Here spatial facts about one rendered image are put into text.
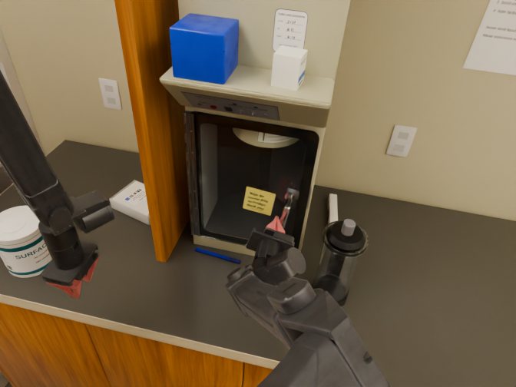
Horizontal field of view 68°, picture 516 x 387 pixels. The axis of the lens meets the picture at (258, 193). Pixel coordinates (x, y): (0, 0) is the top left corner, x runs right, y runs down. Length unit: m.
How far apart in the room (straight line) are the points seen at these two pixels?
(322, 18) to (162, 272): 0.76
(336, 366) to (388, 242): 0.98
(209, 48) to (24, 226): 0.68
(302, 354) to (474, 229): 1.19
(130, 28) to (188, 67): 0.12
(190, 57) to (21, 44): 1.03
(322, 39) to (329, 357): 0.59
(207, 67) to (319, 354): 0.54
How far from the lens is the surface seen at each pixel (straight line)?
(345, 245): 0.90
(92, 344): 1.29
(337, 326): 0.33
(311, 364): 0.33
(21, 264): 1.18
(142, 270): 1.14
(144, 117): 0.85
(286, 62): 0.71
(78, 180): 1.50
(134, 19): 0.78
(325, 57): 0.79
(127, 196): 1.32
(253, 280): 0.72
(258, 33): 0.80
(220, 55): 0.71
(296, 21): 0.78
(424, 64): 1.27
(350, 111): 1.31
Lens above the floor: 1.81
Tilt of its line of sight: 40 degrees down
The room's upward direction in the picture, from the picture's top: 5 degrees clockwise
